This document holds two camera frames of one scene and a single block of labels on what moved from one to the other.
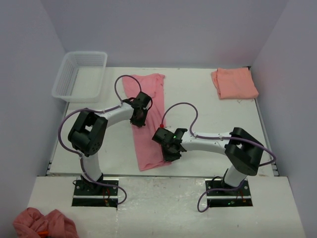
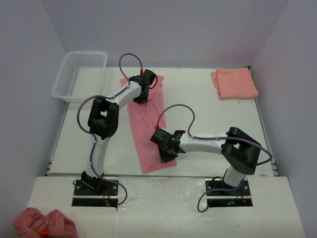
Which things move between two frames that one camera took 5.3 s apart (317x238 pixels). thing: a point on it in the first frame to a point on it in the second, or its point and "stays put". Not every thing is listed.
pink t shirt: x=149 y=151 stays put
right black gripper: x=168 y=157 stays put
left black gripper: x=139 y=123 to x=140 y=100
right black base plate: x=239 y=198 stays put
